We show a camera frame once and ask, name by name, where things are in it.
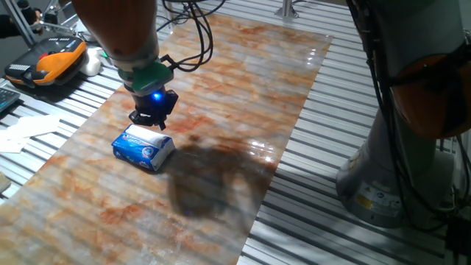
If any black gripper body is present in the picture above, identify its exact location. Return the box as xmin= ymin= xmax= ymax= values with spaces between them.
xmin=131 ymin=90 xmax=174 ymax=117

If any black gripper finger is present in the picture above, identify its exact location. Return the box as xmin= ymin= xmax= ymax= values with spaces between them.
xmin=127 ymin=109 xmax=165 ymax=131
xmin=161 ymin=90 xmax=180 ymax=131

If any dark sleeved forearm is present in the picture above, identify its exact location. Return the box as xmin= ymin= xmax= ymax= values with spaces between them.
xmin=0 ymin=13 xmax=26 ymax=37

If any operator hand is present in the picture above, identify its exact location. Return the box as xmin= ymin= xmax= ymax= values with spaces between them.
xmin=25 ymin=9 xmax=42 ymax=35

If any blue tissue pack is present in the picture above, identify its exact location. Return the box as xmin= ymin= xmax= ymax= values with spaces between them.
xmin=111 ymin=124 xmax=176 ymax=172

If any orange marble pattern mat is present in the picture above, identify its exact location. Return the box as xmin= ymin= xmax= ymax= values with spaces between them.
xmin=0 ymin=13 xmax=334 ymax=265

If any white rounded object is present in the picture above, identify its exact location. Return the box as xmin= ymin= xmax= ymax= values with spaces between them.
xmin=79 ymin=47 xmax=102 ymax=77

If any white paper sheet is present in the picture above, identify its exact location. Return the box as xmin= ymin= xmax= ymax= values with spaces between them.
xmin=7 ymin=114 xmax=62 ymax=140
xmin=0 ymin=129 xmax=30 ymax=154

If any orange and black teach pendant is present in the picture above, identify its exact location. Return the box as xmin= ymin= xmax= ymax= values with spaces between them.
xmin=4 ymin=35 xmax=88 ymax=88

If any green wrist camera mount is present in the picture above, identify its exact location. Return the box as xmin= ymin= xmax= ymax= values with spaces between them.
xmin=117 ymin=60 xmax=174 ymax=97

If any aluminium post with foot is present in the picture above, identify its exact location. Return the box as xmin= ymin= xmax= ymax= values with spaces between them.
xmin=274 ymin=0 xmax=300 ymax=19

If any grey aluminium frame beam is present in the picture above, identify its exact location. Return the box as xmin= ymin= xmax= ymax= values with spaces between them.
xmin=1 ymin=0 xmax=38 ymax=47

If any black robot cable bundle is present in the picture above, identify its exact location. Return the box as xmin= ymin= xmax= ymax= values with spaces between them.
xmin=157 ymin=0 xmax=471 ymax=231

